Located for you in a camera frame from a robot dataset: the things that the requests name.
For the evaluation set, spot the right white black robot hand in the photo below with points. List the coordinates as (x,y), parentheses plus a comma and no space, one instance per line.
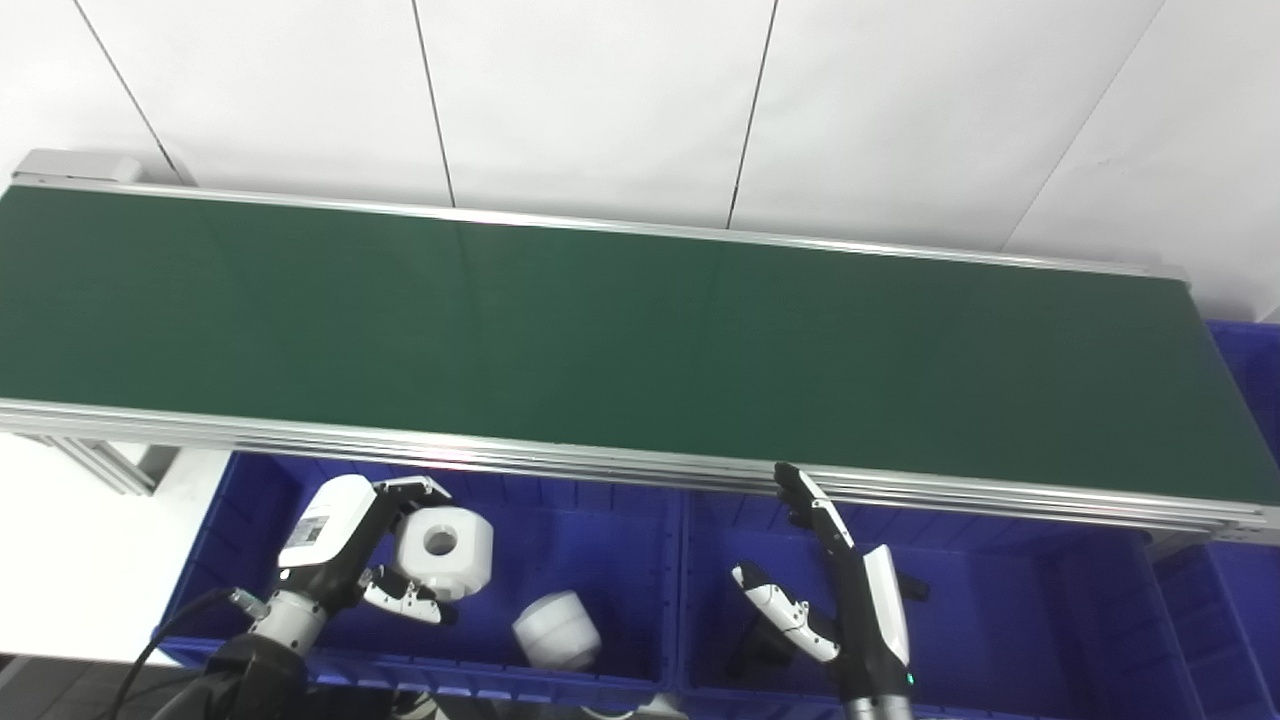
(875,620)

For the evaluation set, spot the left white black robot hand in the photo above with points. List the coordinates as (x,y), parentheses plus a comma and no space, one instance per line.
(325,530)

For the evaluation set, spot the white round part with hole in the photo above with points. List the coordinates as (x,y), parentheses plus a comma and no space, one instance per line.
(455,560)

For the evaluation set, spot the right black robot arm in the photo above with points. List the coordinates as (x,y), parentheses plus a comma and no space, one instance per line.
(880,708)

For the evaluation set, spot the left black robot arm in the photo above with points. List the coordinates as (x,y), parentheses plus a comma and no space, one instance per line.
(250,675)

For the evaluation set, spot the blue plastic bin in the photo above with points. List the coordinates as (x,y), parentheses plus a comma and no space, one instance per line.
(1240,640)
(600,545)
(1020,620)

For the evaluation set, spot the aluminum conveyor support leg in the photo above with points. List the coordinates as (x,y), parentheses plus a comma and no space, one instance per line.
(120,465)

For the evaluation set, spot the green conveyor belt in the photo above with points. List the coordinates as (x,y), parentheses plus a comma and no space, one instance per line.
(640,340)

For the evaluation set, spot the grey conveyor motor box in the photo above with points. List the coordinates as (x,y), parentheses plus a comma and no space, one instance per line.
(75,165)

